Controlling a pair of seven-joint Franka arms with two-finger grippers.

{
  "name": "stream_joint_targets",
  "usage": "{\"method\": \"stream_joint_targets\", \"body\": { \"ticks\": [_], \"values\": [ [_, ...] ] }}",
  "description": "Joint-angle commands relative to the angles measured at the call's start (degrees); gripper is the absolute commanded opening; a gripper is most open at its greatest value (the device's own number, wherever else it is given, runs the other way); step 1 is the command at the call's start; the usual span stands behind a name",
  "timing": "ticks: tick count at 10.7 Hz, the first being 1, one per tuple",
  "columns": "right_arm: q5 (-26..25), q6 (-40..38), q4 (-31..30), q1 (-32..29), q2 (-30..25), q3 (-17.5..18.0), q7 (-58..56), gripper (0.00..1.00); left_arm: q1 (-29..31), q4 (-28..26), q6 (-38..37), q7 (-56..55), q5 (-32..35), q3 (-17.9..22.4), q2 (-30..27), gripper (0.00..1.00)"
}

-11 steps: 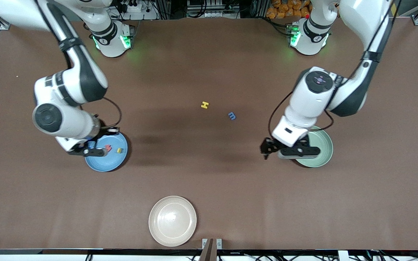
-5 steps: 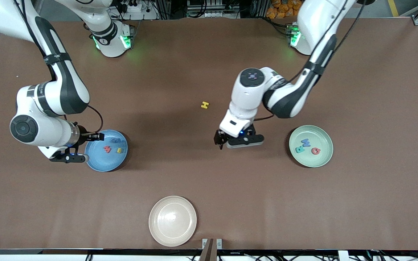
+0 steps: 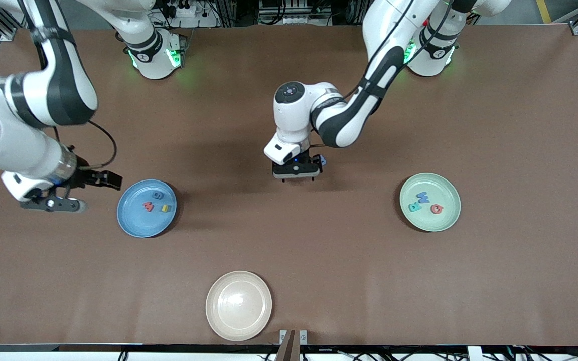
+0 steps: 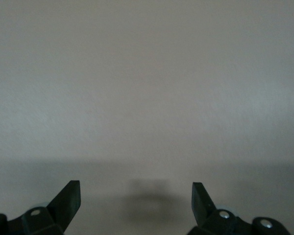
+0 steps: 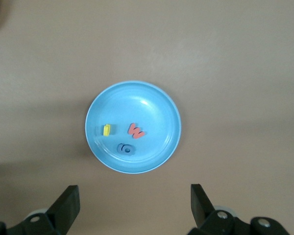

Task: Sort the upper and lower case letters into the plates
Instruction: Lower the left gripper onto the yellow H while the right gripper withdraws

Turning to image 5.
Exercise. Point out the blue foam letter g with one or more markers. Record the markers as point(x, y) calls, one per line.
point(125, 148)

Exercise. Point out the yellow foam letter u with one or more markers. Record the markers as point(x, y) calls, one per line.
point(106, 129)

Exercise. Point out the blue plate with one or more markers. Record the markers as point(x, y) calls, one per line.
point(147, 107)

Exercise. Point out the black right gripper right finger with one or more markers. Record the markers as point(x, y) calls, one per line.
point(210, 222)

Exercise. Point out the red lowercase foam letter w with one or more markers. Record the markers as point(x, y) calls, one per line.
point(136, 131)

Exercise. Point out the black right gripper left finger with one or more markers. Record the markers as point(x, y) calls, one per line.
point(56, 218)

